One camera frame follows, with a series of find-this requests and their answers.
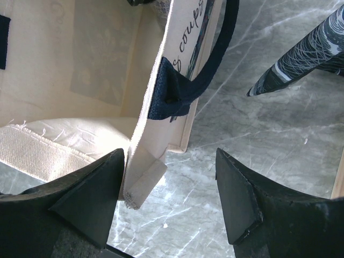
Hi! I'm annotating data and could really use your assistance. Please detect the beige canvas tote bag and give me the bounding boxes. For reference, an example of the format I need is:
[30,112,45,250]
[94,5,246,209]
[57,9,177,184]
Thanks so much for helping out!
[1,1,239,209]

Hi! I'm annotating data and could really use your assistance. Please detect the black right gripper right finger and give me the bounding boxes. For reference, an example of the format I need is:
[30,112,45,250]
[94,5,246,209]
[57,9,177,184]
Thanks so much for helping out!
[216,149,343,257]

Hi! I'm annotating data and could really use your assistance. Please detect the dark patterned hanging shirt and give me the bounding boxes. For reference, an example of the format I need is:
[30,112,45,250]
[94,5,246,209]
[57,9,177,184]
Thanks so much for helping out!
[247,6,343,97]

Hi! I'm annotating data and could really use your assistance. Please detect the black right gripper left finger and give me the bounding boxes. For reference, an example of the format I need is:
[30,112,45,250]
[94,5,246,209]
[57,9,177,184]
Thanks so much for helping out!
[1,149,124,257]

